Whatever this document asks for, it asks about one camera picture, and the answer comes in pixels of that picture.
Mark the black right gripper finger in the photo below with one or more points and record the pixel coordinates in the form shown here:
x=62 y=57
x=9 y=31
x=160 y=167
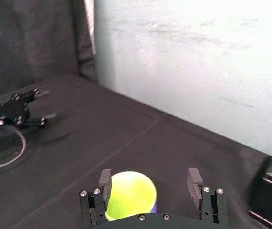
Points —
x=210 y=205
x=37 y=92
x=100 y=202
x=39 y=121

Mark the blue plastic cup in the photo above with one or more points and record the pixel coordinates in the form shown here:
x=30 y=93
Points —
x=155 y=208

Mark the yellow-green plastic cup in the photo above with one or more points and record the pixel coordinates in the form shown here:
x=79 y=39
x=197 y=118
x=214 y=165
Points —
x=131 y=194

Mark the black table cloth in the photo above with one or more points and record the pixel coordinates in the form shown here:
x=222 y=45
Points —
x=117 y=143

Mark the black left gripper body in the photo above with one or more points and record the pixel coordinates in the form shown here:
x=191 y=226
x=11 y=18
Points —
x=10 y=109

